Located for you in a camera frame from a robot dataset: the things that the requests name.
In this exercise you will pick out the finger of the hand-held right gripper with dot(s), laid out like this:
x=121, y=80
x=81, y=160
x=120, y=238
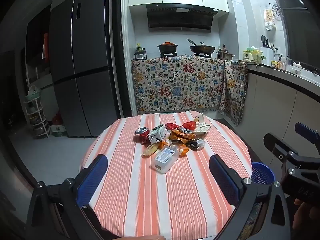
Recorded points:
x=303, y=130
x=275, y=146

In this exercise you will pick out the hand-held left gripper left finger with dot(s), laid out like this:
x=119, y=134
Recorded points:
x=92, y=177

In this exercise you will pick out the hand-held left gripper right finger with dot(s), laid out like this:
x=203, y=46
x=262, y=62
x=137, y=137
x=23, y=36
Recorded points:
x=222, y=180

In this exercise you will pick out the blue plastic basket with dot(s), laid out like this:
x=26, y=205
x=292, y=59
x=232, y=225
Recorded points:
x=261, y=173

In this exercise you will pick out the black white wrapper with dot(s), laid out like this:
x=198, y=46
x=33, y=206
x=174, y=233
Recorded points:
x=196, y=145

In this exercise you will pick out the orange snack wrapper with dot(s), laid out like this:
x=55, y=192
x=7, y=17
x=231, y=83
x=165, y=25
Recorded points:
x=177, y=137
x=183, y=151

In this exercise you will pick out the floral tissue pack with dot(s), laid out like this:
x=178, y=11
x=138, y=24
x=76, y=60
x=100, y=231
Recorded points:
x=203, y=128

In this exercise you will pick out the clear plastic box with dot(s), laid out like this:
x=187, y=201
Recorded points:
x=165, y=158

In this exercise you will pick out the yellow snack packet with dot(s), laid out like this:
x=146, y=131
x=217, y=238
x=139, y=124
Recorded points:
x=150, y=151

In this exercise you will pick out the red plastic bag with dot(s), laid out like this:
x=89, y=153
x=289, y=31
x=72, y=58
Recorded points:
x=188, y=125

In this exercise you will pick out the crushed red can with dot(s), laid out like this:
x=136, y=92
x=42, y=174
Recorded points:
x=141, y=133

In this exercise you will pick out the red sachet packet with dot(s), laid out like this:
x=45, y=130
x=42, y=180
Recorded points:
x=171, y=126

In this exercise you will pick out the white green milk carton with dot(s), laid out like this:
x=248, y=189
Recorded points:
x=157, y=135

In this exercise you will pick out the person's right hand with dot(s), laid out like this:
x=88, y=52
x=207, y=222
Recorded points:
x=306, y=213

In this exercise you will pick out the kitchen counter cabinet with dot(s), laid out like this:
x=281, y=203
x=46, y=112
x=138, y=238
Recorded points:
x=275, y=100

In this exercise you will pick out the orange white striped tablecloth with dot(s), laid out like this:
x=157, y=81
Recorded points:
x=140, y=192

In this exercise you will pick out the green white carton box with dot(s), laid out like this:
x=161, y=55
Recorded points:
x=58, y=130

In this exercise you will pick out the white tiered storage rack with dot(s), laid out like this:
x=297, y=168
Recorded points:
x=37, y=115

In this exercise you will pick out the white utensil holder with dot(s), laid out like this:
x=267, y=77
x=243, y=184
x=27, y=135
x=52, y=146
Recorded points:
x=267, y=52

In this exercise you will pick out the yellow green plastic bag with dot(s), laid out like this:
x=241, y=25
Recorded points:
x=253, y=53

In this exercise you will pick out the steel pot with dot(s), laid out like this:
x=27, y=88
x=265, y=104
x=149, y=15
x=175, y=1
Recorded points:
x=224, y=55

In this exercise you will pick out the window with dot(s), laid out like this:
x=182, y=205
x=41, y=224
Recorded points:
x=300, y=25

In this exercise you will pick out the grey refrigerator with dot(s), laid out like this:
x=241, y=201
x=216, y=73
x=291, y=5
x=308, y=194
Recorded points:
x=82, y=67

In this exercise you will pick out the printed patterned cloth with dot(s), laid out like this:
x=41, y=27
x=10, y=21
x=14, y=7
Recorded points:
x=175, y=80

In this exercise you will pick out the yellow hanging bag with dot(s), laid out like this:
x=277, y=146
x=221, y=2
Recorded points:
x=269, y=18

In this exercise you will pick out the black wok with lid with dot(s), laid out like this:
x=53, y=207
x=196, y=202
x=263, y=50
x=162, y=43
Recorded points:
x=202, y=48

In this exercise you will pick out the gas stove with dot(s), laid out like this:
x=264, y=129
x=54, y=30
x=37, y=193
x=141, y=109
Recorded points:
x=185, y=55

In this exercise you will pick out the condiment bottle rack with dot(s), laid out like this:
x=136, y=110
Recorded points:
x=140, y=52

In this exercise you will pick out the black clay pot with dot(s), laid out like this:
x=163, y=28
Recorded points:
x=168, y=47

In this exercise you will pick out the black range hood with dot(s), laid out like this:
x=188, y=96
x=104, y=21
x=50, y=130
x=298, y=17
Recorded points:
x=180, y=17

